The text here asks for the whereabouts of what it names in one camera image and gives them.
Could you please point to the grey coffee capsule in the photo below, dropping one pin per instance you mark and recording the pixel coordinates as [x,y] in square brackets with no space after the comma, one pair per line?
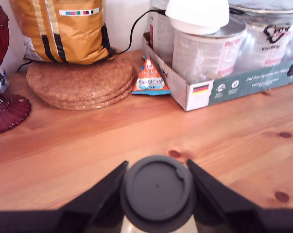
[158,189]

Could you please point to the small white patterned cup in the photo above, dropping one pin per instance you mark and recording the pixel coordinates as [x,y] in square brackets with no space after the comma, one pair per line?
[4,82]

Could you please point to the round cork trivet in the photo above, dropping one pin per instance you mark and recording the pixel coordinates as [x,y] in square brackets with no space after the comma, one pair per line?
[107,98]
[105,104]
[80,77]

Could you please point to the green and white cardboard tray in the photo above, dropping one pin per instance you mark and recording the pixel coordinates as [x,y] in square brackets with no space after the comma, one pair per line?
[233,89]

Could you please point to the orange triangular snack packet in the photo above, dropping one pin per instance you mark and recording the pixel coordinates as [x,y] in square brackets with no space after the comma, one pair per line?
[149,82]

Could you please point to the red glass footed bowl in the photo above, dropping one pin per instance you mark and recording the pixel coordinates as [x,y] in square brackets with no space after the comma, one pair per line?
[0,109]

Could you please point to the tin can with red label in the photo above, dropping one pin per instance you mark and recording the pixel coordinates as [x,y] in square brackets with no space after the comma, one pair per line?
[199,55]

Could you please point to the tin can with black logo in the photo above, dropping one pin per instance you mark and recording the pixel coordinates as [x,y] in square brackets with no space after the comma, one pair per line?
[267,43]

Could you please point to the tin can with grey label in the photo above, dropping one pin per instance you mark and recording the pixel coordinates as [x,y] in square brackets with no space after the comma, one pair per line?
[160,36]

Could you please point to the yellow paper bag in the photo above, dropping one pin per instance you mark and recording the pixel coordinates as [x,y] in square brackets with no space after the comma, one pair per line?
[63,31]

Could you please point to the metal globe stand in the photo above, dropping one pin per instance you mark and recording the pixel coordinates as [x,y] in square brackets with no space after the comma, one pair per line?
[263,10]

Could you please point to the white security camera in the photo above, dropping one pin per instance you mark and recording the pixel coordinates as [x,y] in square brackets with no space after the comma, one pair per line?
[197,17]

